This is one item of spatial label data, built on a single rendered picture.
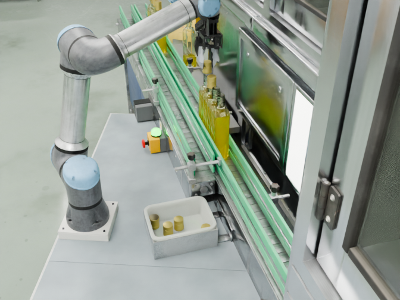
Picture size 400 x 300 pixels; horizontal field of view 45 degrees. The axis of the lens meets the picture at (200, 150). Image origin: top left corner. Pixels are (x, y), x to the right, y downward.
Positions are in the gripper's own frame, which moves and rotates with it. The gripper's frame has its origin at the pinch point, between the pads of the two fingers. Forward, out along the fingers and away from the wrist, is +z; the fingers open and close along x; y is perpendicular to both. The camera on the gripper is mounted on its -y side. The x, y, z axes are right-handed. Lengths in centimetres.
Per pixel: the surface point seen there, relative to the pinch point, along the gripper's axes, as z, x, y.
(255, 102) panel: 8.8, 12.8, 18.6
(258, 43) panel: -13.3, 13.1, 16.6
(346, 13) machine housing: -60, -21, 119
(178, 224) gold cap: 39, -23, 42
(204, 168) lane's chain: 30.8, -8.0, 24.1
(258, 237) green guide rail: 27, -3, 66
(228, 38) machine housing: -0.2, 15.7, -21.7
